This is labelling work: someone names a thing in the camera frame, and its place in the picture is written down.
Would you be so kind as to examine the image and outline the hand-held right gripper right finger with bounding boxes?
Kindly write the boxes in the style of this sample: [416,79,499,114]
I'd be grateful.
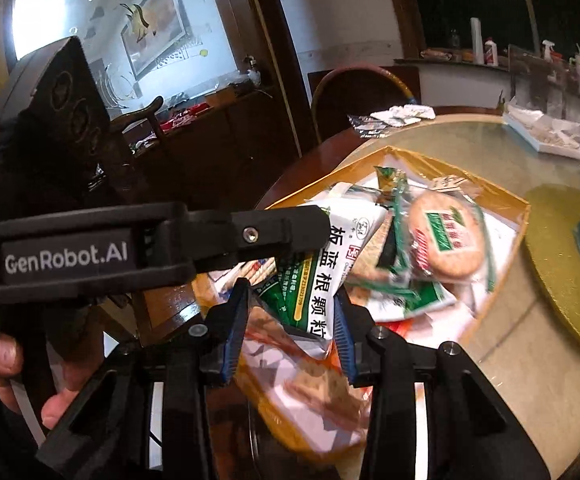
[332,292,553,480]

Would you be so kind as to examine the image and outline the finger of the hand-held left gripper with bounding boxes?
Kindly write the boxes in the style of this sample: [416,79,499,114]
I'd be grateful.
[185,204,331,273]

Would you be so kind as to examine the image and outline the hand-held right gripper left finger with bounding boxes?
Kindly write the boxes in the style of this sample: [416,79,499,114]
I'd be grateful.
[35,277,251,480]

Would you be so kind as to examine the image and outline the white green sachet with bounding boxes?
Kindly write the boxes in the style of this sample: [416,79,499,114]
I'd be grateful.
[355,280,458,322]
[255,204,391,361]

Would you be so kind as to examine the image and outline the round cracker clear packet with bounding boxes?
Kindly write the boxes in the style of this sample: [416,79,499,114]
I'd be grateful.
[400,180,496,297]

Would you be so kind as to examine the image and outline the golden cardboard box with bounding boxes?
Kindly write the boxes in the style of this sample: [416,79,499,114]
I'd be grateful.
[190,145,530,466]

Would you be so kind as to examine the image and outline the person's left hand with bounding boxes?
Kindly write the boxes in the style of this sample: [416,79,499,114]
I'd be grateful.
[0,324,85,432]

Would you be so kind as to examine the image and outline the orange white snack packet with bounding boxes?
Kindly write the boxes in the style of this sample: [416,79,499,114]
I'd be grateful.
[242,310,371,462]

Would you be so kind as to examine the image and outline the dark wooden sideboard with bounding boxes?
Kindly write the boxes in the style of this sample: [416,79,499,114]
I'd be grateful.
[110,85,301,211]

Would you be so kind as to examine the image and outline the small green packet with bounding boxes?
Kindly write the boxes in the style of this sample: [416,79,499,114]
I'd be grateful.
[374,165,411,211]

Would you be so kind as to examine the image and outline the brown wooden chair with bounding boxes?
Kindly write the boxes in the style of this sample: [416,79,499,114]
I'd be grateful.
[310,64,421,146]

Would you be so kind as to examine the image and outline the pile of white wrappers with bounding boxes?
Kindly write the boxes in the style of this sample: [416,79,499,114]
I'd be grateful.
[347,105,438,139]

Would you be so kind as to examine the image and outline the gold glitter turntable mat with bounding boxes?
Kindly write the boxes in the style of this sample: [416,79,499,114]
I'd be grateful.
[522,182,580,361]

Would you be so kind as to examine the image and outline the snack packs on counter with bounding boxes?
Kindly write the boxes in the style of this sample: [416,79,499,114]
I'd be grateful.
[420,47,473,62]

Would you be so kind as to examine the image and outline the white paper roll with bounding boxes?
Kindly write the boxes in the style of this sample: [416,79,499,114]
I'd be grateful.
[470,16,485,65]

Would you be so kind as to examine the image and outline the white tray with clear cover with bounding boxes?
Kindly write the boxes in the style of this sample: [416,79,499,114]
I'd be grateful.
[502,45,580,156]

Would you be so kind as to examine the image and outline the spray bottle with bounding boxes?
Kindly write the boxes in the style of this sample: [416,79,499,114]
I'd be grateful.
[541,40,558,83]

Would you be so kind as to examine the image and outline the framed wall picture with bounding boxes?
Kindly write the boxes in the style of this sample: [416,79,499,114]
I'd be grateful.
[119,0,194,81]

